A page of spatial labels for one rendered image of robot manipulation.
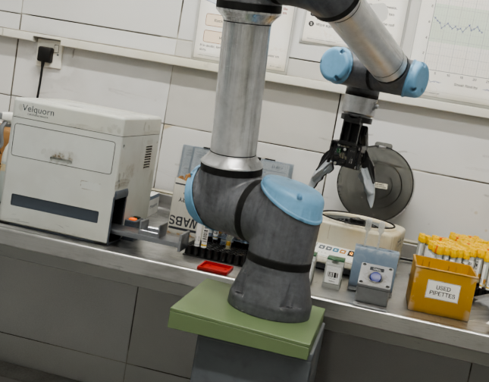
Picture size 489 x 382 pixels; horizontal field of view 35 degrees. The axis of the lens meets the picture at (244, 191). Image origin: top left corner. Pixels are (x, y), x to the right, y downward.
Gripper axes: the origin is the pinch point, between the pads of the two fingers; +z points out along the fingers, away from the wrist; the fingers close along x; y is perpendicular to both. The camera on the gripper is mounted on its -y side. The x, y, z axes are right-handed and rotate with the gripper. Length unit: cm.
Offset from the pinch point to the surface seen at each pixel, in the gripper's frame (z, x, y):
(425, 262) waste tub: 9.6, 21.9, -4.4
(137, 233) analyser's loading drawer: 16.6, -40.9, 16.9
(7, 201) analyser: 16, -73, 23
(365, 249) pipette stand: 9.1, 8.7, 2.2
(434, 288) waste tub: 12.4, 25.6, 7.8
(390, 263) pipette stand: 10.9, 14.8, 1.2
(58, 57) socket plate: -18, -104, -37
